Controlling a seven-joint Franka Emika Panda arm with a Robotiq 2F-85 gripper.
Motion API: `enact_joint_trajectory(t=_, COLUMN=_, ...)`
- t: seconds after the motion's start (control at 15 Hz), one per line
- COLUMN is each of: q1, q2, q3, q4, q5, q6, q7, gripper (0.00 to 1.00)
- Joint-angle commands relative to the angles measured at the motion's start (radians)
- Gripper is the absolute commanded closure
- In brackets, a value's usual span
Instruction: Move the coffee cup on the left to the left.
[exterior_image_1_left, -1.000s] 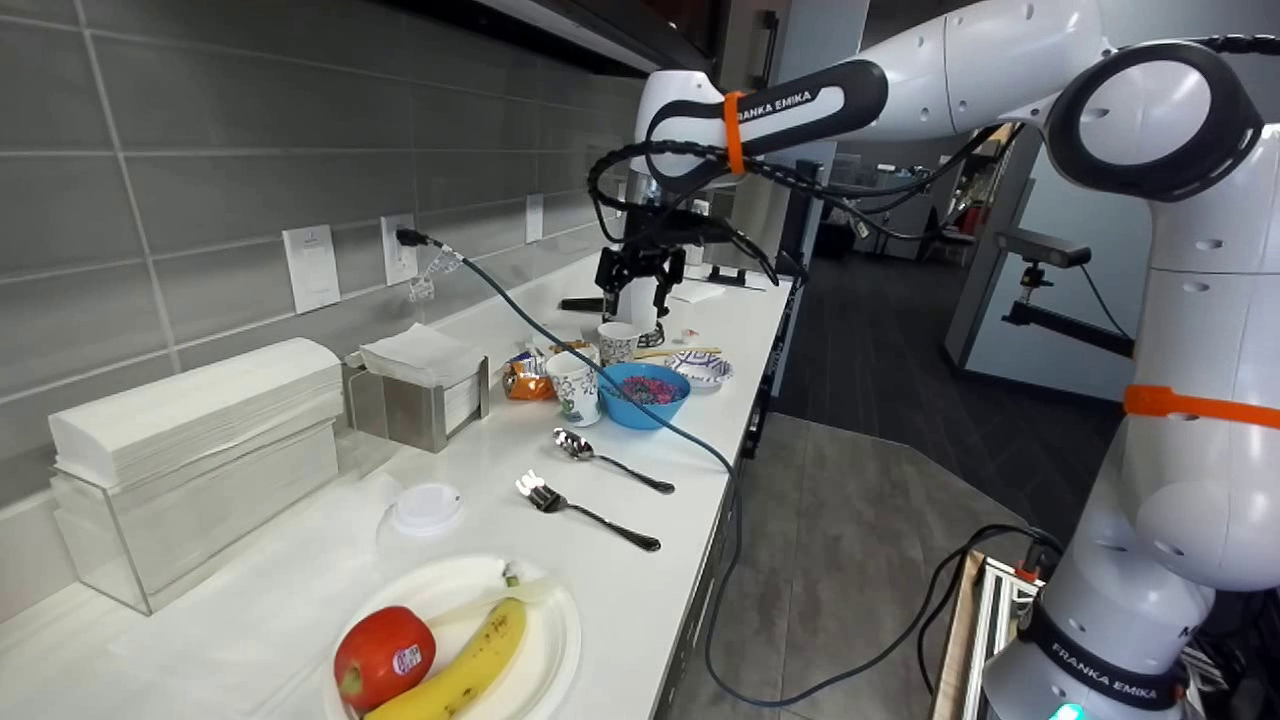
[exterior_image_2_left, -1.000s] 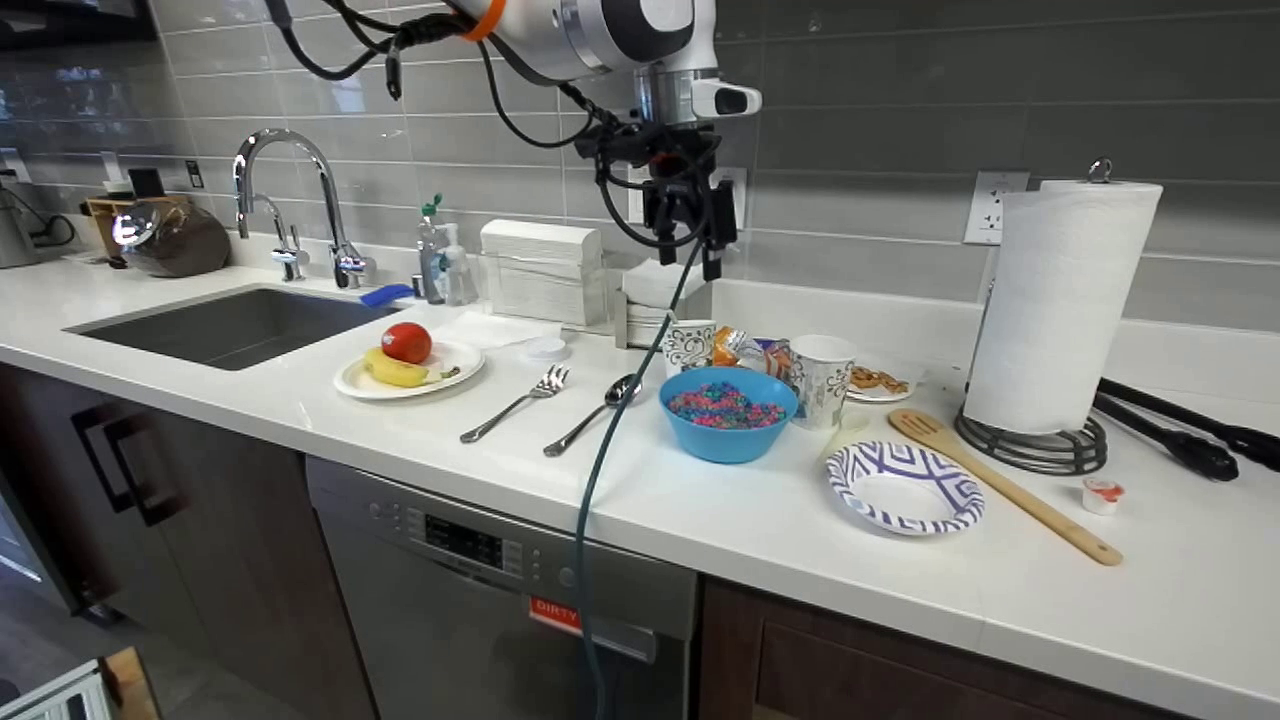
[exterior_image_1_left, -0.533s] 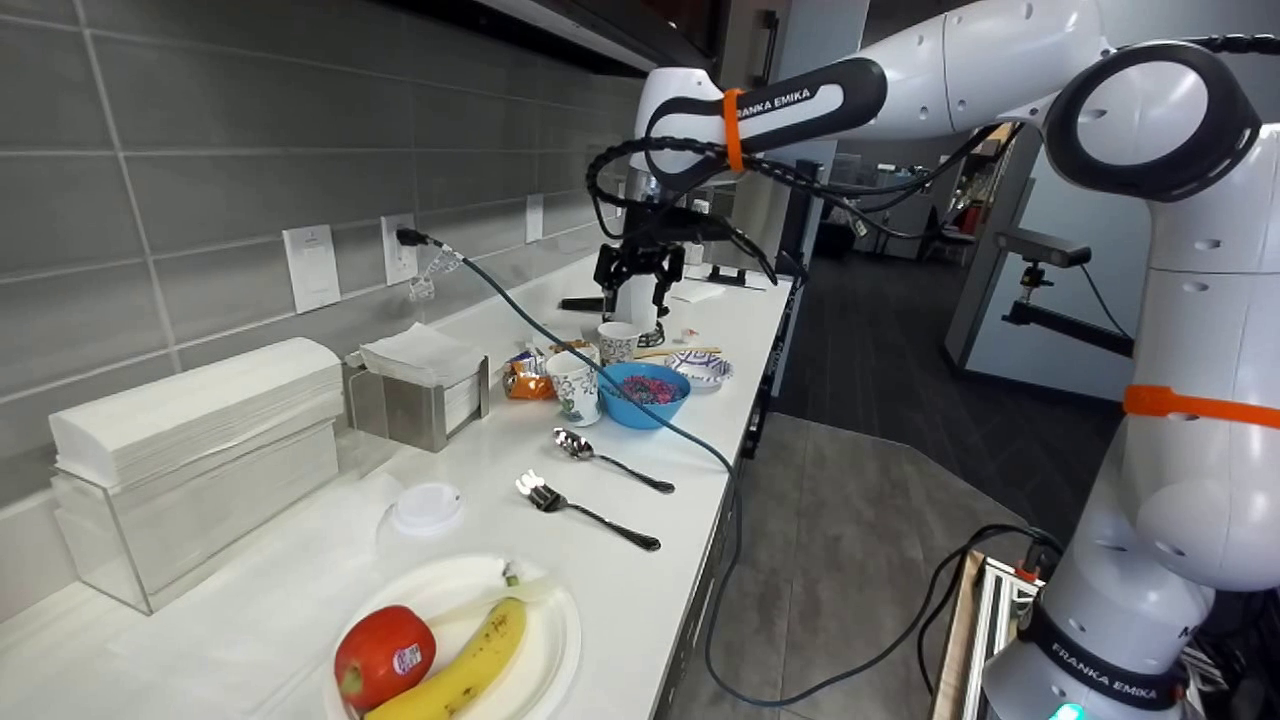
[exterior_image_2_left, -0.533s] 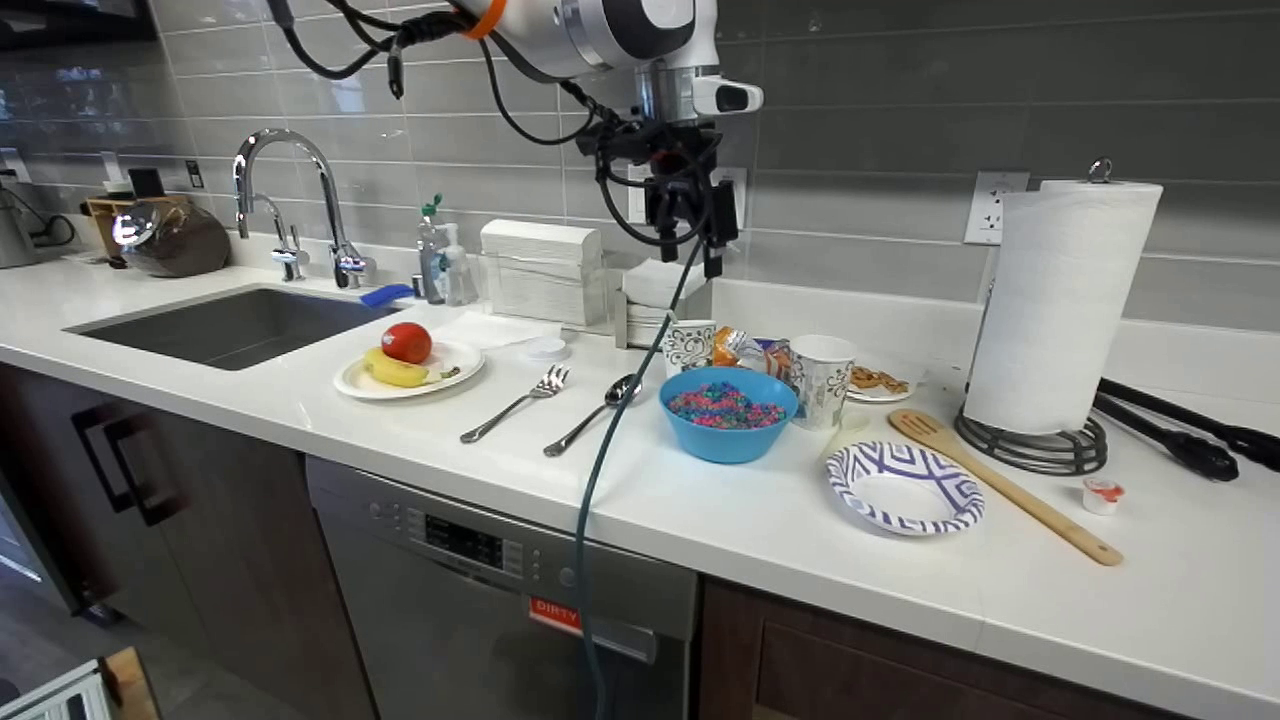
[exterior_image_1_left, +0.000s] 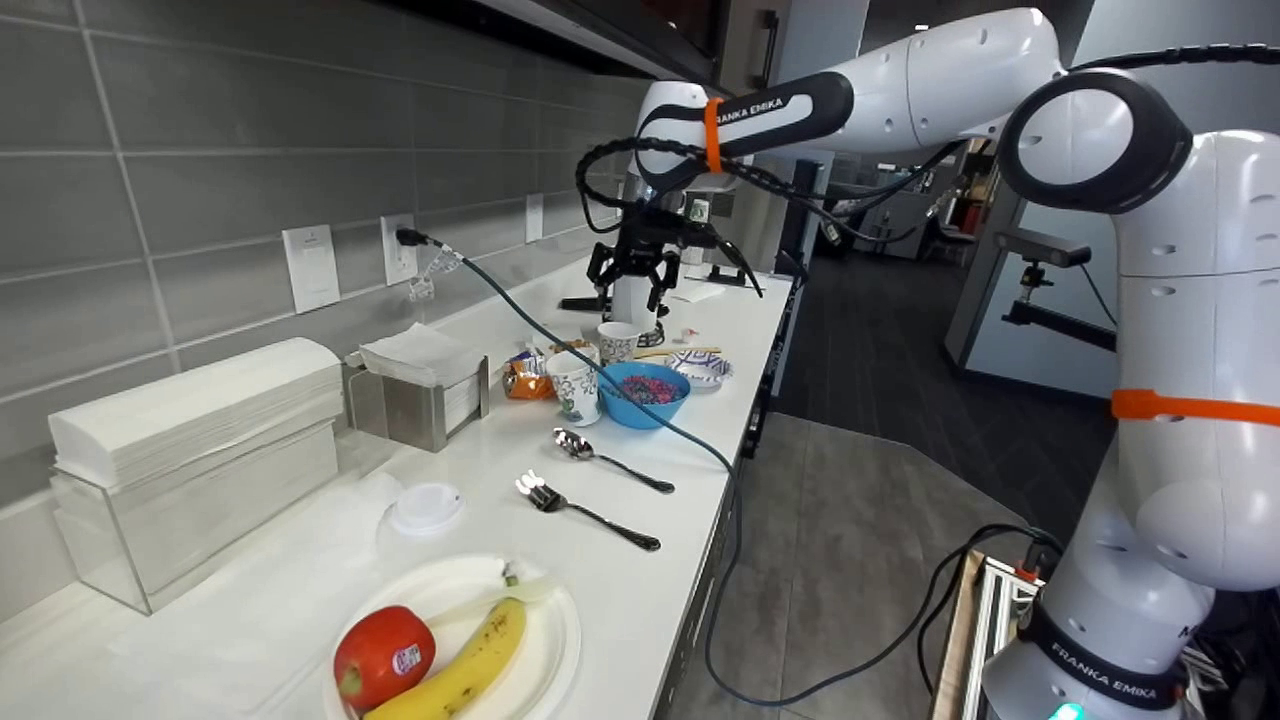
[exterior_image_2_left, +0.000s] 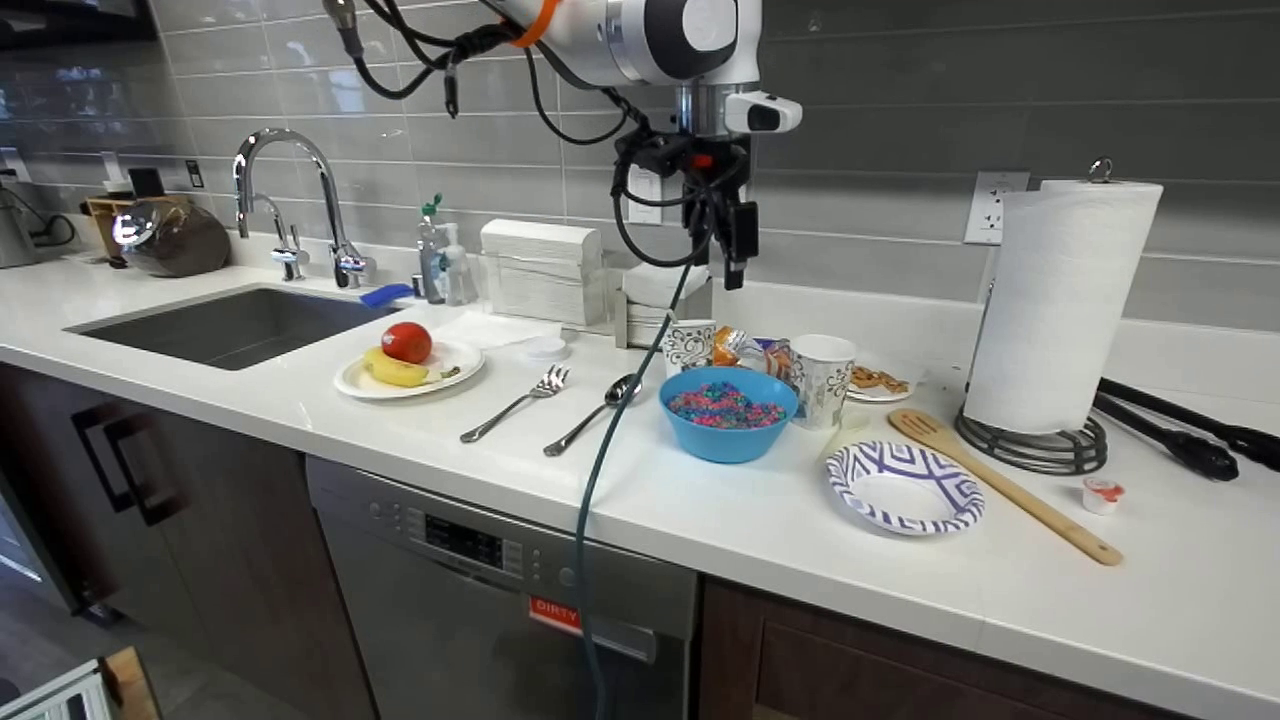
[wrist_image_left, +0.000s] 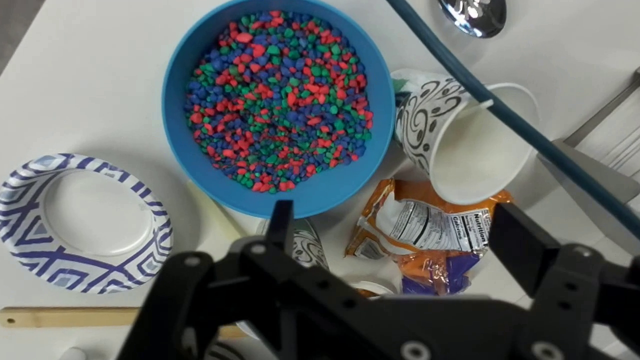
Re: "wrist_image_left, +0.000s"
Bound blue plastic bowl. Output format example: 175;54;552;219
160;0;398;219

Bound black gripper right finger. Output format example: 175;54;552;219
491;202;640;360

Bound orange snack bag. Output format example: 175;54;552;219
345;178;516;298

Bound wooden spoon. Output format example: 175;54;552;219
0;304;249;341

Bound blue power cable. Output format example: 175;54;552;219
387;0;640;242

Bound metal napkin holder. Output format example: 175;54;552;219
532;65;640;257

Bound coloured gravel pieces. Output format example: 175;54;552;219
184;8;376;196

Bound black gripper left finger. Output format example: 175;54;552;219
118;197;337;360

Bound blue patterned paper plate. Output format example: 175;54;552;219
0;152;177;295

